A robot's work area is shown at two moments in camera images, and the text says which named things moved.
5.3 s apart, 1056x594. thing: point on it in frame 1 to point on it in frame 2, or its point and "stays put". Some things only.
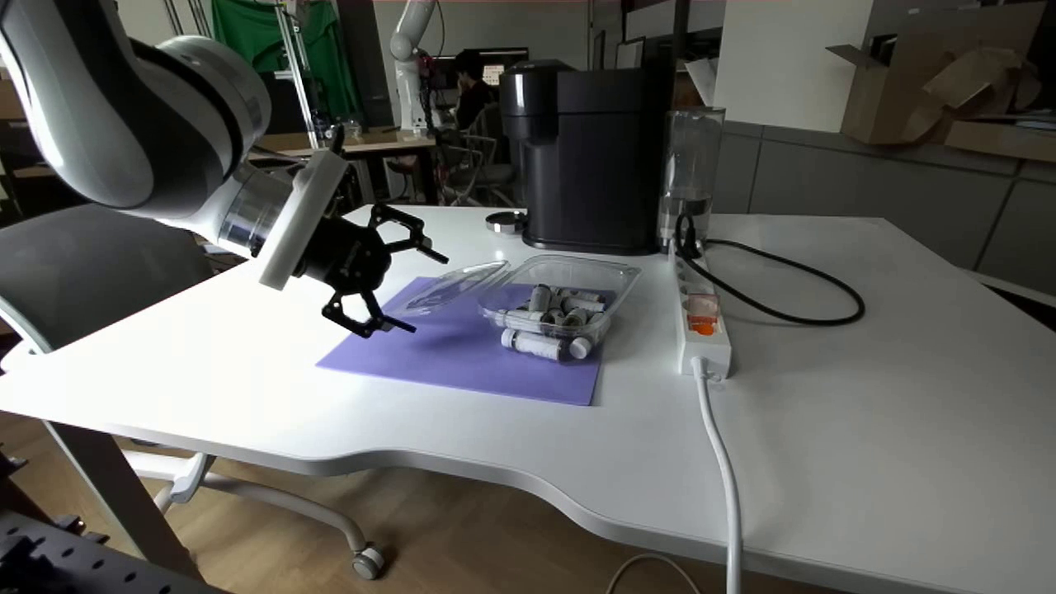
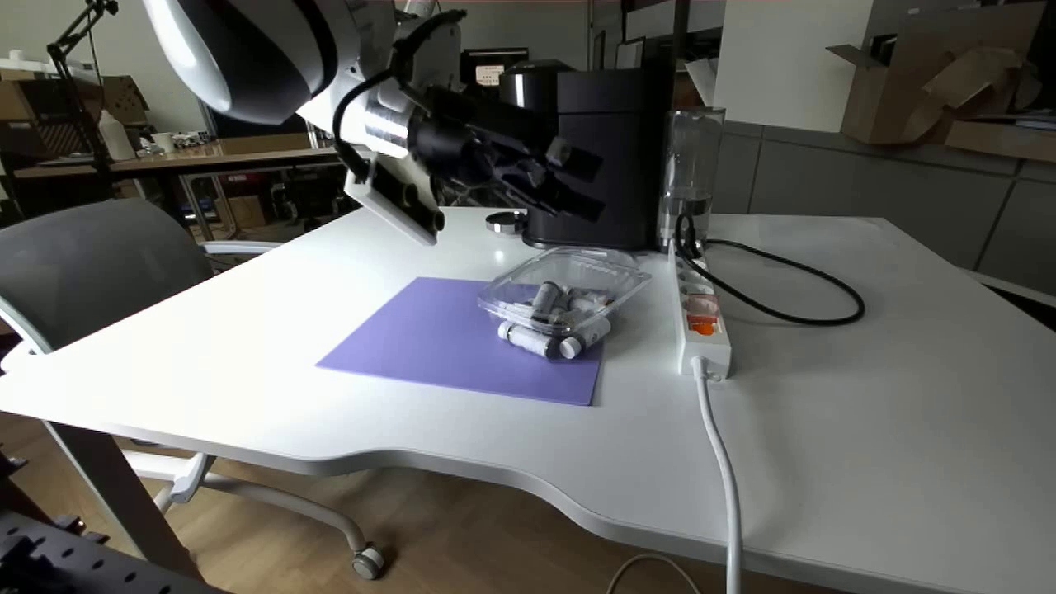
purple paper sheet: [452, 345] stays put
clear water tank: [692, 171] stays put
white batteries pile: [553, 323] stays put
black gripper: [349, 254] to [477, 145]
